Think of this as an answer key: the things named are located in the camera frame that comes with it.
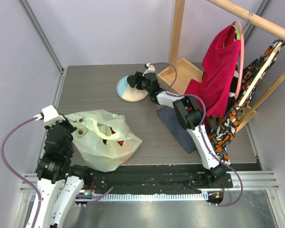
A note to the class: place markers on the wooden hanger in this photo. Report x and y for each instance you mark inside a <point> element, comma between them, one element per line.
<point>260,73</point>

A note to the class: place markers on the pink plastic hanger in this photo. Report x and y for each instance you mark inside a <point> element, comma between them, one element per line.
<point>239,32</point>

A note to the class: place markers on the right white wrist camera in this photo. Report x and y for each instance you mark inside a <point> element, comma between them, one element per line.
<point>149,68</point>

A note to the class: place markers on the round wooden fruit plate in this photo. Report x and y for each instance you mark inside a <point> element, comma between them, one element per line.
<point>128,93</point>

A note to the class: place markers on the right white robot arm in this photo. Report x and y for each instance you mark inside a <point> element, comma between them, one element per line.
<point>190,116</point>

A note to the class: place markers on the orange black patterned garment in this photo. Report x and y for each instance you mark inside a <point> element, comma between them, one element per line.
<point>226,127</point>

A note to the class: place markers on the aluminium corner frame profile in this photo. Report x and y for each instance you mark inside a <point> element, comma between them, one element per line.
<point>38,29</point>

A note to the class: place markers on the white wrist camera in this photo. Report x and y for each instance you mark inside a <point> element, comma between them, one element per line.
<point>149,68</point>
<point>49,115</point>

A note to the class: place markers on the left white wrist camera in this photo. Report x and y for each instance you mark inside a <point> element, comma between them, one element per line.
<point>49,115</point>

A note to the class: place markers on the dark blue folded cloth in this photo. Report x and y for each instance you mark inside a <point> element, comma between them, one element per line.
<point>168,117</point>

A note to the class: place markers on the green avocado print plastic bag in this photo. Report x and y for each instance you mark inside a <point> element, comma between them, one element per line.
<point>103,139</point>

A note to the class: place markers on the white slotted cable duct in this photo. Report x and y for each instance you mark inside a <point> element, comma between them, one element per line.
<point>156,197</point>

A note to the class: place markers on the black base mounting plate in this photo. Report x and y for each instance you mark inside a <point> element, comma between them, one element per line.
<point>153,179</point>

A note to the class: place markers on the red shirt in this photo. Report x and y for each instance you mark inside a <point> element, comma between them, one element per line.
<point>219,66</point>

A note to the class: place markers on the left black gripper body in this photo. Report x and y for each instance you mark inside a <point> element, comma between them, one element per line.
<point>69,128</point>

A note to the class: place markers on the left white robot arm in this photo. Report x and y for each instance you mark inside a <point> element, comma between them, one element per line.
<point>58,181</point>

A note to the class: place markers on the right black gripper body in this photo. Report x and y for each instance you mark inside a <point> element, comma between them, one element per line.
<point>133,80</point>

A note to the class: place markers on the wooden clothes rack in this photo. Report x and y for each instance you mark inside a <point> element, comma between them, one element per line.
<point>188,71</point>

